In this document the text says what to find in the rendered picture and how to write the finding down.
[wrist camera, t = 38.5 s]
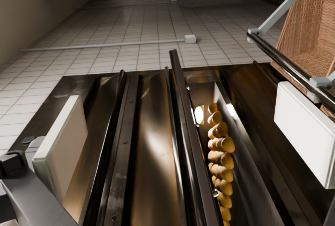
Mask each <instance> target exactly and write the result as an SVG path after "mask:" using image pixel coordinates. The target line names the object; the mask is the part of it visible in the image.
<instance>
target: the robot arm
mask: <svg viewBox="0 0 335 226"><path fill-rule="evenodd" d="M274 121H275V123H276V124H277V125H278V127H279V128H280V129H281V131H282V132H283V133H284V135H285V136H286V137H287V139H288V140H289V141H290V143H291V144H292V145H293V147H294V148H295V149H296V151H297V152H298V153H299V155H300V156H301V157H302V159H303V160H304V161H305V163H306V164H307V165H308V167H309V168H310V169H311V170H312V172H313V173H314V174H315V176H316V177H317V179H318V180H319V181H320V183H321V184H322V185H323V187H324V188H326V189H335V118H334V117H332V116H326V115H325V114H324V113H323V112H322V111H321V110H319V109H318V108H317V107H316V106H315V105H314V104H313V103H312V102H311V101H309V100H308V99H307V98H306V97H305V96H304V95H303V94H302V93H301V92H299V91H298V90H297V89H296V88H295V87H294V86H293V85H292V84H291V83H289V82H288V81H284V82H280V83H278V90H277V99H276V108H275V117H274ZM87 135H88V130H87V125H86V120H85V114H84V109H83V104H82V99H81V97H80V96H79V95H74V96H70V97H69V99H68V101H67V102H66V104H65V106H64V107H63V109H62V111H61V112H60V114H59V115H58V117H57V119H56V120H55V122H54V124H53V125H52V127H51V129H50V130H49V132H48V134H47V135H46V136H42V137H37V138H36V139H35V140H33V141H32V142H31V144H30V145H29V147H28V149H27V150H26V151H25V152H23V151H19V150H15V151H10V152H6V153H4V154H2V155H0V224H1V223H4V222H7V221H10V220H13V219H14V220H15V222H16V224H17V225H18V226H80V225H79V224H78V223H77V222H76V221H75V219H74V218H73V217H72V216H71V215H70V214H69V212H68V211H67V210H66V209H65V208H64V207H63V205H62V203H63V200H64V197H65V195H66V192H67V189H68V186H69V184H70V181H71V178H72V176H73V173H74V170H75V168H76V165H77V162H78V160H79V157H80V154H81V151H82V149H83V146H84V143H85V141H86V138H87ZM323 226H335V196H334V198H333V201H332V204H331V206H330V209H329V211H328V214H327V217H326V219H325V222H324V225H323Z"/></svg>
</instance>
